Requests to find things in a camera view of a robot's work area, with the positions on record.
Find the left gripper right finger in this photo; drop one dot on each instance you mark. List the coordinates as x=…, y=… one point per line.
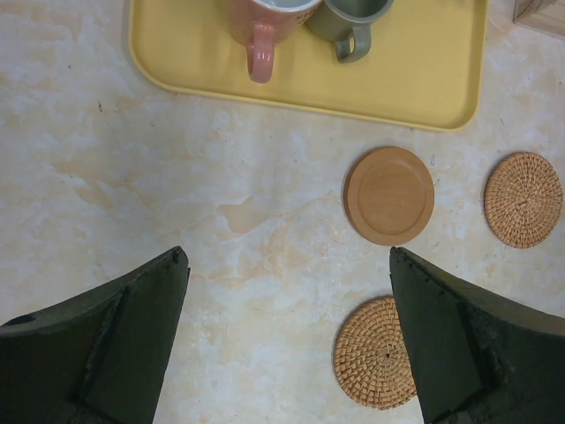
x=476, y=357

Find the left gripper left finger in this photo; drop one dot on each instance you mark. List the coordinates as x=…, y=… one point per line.
x=98, y=357

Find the large woven rattan coaster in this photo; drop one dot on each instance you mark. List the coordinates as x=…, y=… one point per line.
x=370, y=359

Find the light wooden coaster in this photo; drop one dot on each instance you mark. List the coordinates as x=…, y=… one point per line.
x=388, y=196

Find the pink mug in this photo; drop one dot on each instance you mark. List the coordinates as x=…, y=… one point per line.
x=260, y=24

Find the yellow tray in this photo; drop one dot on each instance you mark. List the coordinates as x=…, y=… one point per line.
x=424, y=68

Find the wooden rack base tray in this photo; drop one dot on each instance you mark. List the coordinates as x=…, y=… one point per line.
x=543, y=16

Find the small olive mug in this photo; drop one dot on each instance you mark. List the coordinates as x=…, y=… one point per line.
x=347, y=24

